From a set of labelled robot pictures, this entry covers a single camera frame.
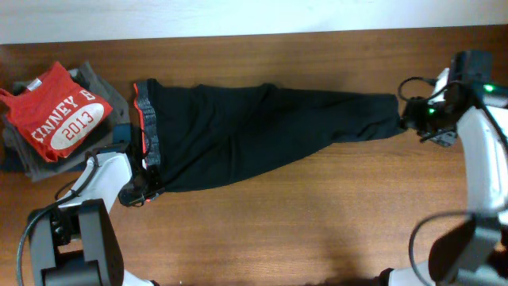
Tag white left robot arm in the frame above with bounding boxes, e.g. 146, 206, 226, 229
16, 152, 155, 286

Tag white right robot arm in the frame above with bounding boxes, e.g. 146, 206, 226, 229
379, 68, 507, 286

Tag red printed t-shirt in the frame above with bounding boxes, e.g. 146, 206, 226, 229
1, 62, 113, 162

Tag gray folded garment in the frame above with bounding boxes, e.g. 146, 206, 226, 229
1, 62, 130, 182

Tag black leggings with red waistband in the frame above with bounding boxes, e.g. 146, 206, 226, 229
134, 79, 402, 192

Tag dark blue folded garment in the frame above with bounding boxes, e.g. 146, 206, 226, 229
1, 124, 132, 172

